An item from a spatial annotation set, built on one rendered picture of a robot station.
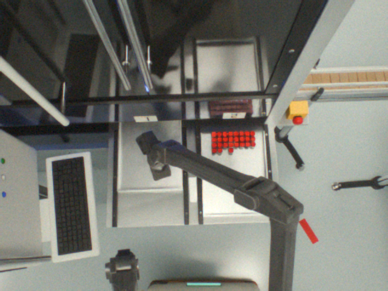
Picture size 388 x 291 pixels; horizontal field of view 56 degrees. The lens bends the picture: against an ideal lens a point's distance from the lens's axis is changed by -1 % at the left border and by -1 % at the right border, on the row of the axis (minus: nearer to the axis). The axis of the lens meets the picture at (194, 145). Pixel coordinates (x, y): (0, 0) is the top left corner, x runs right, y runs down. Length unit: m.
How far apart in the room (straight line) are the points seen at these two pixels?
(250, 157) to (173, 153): 0.49
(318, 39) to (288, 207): 0.42
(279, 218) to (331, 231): 1.60
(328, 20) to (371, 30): 2.14
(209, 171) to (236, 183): 0.10
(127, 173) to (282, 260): 0.79
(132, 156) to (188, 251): 0.99
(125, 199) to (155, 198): 0.12
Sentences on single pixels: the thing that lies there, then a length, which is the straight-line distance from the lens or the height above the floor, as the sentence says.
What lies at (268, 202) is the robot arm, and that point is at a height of 1.47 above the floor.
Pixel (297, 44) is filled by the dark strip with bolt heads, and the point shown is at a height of 1.53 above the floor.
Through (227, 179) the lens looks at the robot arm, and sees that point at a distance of 0.99.
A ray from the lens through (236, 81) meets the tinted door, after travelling 1.17.
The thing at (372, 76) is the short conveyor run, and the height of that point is 0.93.
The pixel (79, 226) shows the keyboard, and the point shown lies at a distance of 1.62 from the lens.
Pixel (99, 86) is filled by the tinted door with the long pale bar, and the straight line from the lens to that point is 1.20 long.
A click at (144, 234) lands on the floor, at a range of 2.39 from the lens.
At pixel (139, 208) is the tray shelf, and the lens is 1.51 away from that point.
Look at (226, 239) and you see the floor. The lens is 2.37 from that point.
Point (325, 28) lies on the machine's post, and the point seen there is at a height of 1.60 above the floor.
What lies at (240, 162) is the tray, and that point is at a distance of 1.53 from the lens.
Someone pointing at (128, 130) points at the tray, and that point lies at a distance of 1.58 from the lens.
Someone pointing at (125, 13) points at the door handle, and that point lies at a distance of 0.73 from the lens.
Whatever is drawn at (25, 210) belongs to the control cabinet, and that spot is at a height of 0.95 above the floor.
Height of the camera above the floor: 2.36
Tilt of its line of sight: 75 degrees down
